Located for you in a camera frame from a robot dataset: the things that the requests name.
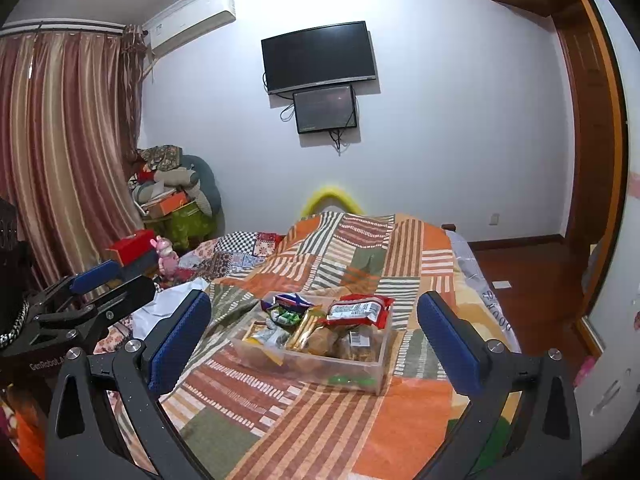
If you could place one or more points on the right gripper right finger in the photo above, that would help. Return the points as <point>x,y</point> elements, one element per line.
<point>521,421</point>

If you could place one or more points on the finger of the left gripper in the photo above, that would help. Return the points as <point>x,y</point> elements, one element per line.
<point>95,277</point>
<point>120,302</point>

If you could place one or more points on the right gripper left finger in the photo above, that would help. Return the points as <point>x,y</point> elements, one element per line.
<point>83,438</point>

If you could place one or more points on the green candy packet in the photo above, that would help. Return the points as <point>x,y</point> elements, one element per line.
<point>285,318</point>

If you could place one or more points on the blue white snack bag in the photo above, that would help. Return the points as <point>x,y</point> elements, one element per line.
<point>290,301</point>

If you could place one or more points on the orange label cracker pack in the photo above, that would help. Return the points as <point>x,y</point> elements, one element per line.
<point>311,320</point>

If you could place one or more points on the clear bag barcode cookies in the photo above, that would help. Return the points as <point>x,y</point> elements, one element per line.
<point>361,343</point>

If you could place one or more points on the red white snack bag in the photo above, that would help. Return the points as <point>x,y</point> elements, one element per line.
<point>372,310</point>

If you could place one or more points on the clear plastic storage bin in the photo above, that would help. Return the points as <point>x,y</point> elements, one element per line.
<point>302,366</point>

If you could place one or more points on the beige square cracker pack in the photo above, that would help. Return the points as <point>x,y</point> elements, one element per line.
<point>257,333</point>

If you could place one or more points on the white cloth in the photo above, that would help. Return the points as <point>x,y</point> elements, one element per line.
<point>163,306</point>

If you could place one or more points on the red box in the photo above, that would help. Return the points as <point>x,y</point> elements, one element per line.
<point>130,248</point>

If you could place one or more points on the pink plush toy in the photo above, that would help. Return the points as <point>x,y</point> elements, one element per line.
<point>167,258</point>

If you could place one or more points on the white cabinet with stickers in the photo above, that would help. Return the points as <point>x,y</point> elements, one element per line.
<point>609,395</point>

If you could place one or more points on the green printed storage box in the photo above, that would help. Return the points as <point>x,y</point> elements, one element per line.
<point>186,227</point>

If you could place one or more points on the checkered patchwork quilt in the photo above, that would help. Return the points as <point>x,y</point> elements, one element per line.
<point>233,254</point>

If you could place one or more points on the pile of stuffed clutter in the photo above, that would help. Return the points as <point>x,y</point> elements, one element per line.
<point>165,179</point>

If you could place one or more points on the patchwork striped bed blanket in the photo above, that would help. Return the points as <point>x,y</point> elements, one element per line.
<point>241,423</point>

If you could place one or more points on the striped red gold curtain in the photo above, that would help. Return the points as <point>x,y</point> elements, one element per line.
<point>70,125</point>

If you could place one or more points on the yellow curved chair back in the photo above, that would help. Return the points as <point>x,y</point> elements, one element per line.
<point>330,195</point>

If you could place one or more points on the white air conditioner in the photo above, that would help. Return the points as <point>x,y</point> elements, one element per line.
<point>178,27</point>

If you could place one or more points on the brown wooden door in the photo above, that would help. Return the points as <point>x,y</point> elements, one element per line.
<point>600,144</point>

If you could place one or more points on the small black wall monitor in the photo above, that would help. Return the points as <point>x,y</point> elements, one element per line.
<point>325,109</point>

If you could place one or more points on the black wall television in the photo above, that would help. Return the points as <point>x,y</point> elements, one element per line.
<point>318,56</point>

